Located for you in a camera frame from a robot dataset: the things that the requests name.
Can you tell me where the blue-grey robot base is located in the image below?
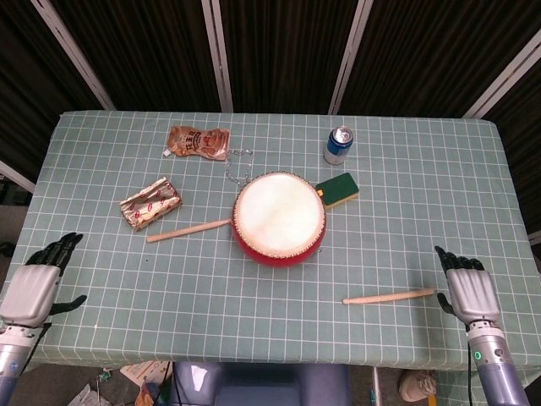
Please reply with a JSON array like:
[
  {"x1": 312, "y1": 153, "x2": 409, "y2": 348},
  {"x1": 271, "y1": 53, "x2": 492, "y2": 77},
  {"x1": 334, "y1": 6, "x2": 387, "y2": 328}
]
[{"x1": 171, "y1": 361, "x2": 352, "y2": 406}]

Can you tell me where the white sneaker shoe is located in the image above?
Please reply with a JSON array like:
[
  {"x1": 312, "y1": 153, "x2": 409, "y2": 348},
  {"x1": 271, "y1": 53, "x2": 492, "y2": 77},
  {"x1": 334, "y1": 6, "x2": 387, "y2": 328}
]
[{"x1": 398, "y1": 370, "x2": 439, "y2": 403}]

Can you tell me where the orange snack bag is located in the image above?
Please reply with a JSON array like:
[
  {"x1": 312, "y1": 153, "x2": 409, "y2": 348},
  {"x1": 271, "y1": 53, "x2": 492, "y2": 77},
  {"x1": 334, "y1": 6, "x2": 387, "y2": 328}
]
[{"x1": 134, "y1": 380, "x2": 164, "y2": 406}]

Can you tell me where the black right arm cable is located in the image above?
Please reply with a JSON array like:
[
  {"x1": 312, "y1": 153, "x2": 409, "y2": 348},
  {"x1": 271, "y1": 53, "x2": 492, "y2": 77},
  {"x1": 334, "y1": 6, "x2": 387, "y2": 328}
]
[{"x1": 467, "y1": 344, "x2": 477, "y2": 406}]

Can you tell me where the white metal table leg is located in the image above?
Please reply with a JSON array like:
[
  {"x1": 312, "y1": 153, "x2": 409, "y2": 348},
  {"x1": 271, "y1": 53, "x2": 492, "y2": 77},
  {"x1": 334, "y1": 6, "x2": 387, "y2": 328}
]
[{"x1": 370, "y1": 366, "x2": 384, "y2": 406}]

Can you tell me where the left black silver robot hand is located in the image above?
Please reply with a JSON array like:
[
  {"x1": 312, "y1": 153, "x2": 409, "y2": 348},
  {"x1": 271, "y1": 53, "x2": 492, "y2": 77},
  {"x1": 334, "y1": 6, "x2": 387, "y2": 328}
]
[{"x1": 0, "y1": 232, "x2": 88, "y2": 329}]

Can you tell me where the red drum with white skin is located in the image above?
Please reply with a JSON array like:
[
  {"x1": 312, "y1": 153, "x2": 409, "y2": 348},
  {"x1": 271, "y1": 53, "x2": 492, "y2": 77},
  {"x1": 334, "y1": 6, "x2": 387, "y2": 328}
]
[{"x1": 231, "y1": 171, "x2": 328, "y2": 270}]

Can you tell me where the silver metal chain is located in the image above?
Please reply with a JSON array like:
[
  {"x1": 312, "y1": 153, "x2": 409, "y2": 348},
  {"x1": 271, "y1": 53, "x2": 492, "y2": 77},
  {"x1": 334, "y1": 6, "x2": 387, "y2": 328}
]
[{"x1": 224, "y1": 148, "x2": 254, "y2": 185}]

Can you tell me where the crumpled white paper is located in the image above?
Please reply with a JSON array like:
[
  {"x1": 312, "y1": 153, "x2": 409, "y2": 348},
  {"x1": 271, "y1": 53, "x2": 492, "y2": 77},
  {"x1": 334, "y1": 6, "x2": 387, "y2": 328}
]
[{"x1": 67, "y1": 382, "x2": 102, "y2": 406}]

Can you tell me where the orange sauce pouch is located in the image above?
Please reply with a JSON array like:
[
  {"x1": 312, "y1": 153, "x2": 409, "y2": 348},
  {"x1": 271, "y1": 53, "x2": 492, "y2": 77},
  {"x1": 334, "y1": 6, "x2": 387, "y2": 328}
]
[{"x1": 162, "y1": 125, "x2": 232, "y2": 162}]

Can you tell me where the light wooden drumstick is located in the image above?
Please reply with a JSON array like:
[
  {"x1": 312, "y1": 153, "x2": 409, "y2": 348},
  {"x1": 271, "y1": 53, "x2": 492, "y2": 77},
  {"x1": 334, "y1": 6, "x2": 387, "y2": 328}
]
[
  {"x1": 342, "y1": 288, "x2": 436, "y2": 305},
  {"x1": 146, "y1": 218, "x2": 233, "y2": 244}
]

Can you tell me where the white printed paper sheet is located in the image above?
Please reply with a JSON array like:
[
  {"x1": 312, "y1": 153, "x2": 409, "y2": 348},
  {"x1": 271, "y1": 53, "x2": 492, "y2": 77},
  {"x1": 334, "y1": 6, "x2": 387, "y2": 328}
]
[{"x1": 120, "y1": 361, "x2": 171, "y2": 388}]

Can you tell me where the green grid tablecloth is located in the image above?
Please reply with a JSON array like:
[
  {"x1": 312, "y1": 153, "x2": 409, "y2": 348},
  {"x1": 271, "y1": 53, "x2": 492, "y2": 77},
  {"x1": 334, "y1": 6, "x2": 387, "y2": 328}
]
[{"x1": 0, "y1": 110, "x2": 541, "y2": 376}]

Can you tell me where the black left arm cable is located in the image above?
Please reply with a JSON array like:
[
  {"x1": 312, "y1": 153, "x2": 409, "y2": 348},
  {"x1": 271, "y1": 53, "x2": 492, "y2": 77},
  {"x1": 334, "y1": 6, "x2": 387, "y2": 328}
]
[{"x1": 23, "y1": 321, "x2": 52, "y2": 373}]

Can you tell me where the blue drink can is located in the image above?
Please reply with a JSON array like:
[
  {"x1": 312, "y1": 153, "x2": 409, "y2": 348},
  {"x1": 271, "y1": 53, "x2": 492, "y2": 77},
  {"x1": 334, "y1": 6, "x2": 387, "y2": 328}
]
[{"x1": 323, "y1": 125, "x2": 354, "y2": 165}]

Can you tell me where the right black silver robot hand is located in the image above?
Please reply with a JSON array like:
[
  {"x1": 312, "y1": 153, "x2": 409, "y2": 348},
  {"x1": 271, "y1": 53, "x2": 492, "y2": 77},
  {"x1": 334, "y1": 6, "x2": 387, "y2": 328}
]
[{"x1": 434, "y1": 245, "x2": 502, "y2": 332}]

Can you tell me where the green and yellow sponge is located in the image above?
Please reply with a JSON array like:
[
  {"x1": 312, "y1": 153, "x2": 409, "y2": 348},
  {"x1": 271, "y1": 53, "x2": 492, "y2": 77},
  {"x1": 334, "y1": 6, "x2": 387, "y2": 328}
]
[{"x1": 314, "y1": 172, "x2": 361, "y2": 211}]

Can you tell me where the gold foil snack package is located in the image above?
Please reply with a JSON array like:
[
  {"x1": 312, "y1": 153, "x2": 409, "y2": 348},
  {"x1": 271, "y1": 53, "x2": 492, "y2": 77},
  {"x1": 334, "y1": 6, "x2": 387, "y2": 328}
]
[{"x1": 119, "y1": 177, "x2": 183, "y2": 233}]

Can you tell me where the white partition frame post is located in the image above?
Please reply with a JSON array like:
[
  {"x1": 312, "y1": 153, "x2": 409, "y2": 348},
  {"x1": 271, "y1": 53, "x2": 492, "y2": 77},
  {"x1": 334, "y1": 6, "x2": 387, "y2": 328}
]
[
  {"x1": 462, "y1": 31, "x2": 541, "y2": 119},
  {"x1": 327, "y1": 0, "x2": 374, "y2": 115},
  {"x1": 0, "y1": 160, "x2": 37, "y2": 194},
  {"x1": 201, "y1": 0, "x2": 234, "y2": 113},
  {"x1": 31, "y1": 0, "x2": 116, "y2": 111}
]

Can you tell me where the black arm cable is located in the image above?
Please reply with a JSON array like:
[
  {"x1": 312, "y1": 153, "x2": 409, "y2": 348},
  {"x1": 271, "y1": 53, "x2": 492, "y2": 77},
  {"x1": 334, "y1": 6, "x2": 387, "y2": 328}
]
[
  {"x1": 23, "y1": 321, "x2": 52, "y2": 373},
  {"x1": 467, "y1": 344, "x2": 477, "y2": 406}
]

